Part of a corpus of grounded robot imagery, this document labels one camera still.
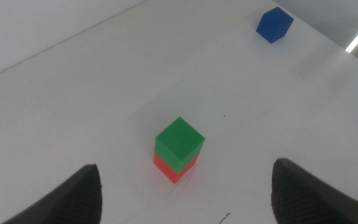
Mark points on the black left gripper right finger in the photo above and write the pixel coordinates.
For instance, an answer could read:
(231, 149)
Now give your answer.
(303, 202)

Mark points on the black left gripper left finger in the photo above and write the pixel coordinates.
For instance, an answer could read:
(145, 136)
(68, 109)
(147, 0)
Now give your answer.
(73, 199)

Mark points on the red cube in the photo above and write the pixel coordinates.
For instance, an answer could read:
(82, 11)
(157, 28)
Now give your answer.
(166, 171)

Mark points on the green cube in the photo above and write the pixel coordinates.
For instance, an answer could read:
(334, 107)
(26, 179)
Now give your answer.
(179, 143)

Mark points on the blue cube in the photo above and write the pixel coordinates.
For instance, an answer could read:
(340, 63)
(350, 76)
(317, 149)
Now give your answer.
(273, 25)

